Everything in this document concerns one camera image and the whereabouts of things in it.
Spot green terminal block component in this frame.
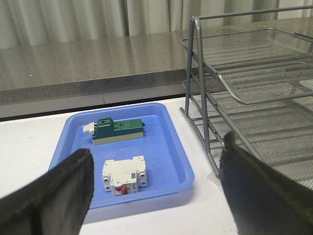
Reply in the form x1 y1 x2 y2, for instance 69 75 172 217
83 117 145 145

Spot silver mesh tray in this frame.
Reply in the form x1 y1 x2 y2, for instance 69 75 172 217
180 28 313 105
184 77 313 188
180 80 232 153

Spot white circuit breaker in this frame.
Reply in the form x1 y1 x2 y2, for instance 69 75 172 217
102 156 148 197

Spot grey stone counter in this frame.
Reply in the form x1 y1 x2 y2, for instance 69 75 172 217
0 17 313 120

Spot blue plastic tray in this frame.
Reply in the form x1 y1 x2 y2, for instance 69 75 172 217
50 103 194 223

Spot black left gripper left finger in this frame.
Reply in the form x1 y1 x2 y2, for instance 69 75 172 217
0 149 94 235

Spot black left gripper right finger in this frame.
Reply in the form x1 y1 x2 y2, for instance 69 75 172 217
219 132 313 235

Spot grey metal rack frame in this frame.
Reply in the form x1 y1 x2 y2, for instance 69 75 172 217
179 5 313 179

